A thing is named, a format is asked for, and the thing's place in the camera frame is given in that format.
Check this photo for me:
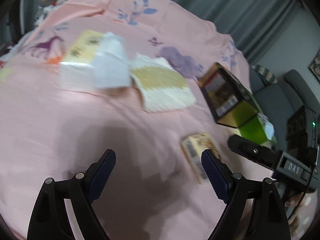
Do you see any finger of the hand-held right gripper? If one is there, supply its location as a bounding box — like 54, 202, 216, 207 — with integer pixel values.
227, 134, 283, 171

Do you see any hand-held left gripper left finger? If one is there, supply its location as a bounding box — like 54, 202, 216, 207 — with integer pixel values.
26, 149, 117, 240

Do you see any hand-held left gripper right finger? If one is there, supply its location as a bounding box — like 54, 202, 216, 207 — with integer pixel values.
201, 149, 292, 240

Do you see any green box with white inside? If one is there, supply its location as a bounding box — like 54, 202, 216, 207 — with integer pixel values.
236, 114, 277, 148

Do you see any small yellow tissue pack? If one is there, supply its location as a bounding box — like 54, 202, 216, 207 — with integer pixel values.
180, 132, 222, 185

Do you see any person's right hand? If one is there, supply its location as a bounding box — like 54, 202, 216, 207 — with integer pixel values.
284, 187, 305, 208

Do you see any grey sofa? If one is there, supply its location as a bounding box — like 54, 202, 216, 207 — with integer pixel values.
249, 66, 314, 137

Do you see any pink printed bed sheet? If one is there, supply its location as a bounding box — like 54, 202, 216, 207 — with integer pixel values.
0, 0, 288, 240

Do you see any teal patterned pillow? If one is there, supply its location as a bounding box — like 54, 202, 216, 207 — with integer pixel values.
252, 64, 278, 85

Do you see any white and yellow towel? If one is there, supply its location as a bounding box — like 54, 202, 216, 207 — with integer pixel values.
130, 54, 197, 113

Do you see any white tissue sheet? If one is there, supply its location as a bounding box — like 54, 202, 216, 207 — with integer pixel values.
93, 32, 132, 90

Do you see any large yellow tissue pack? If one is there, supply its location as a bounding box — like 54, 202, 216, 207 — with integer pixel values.
59, 30, 105, 90

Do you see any grey curtain with yellow band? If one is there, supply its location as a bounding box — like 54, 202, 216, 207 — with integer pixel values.
135, 0, 308, 65

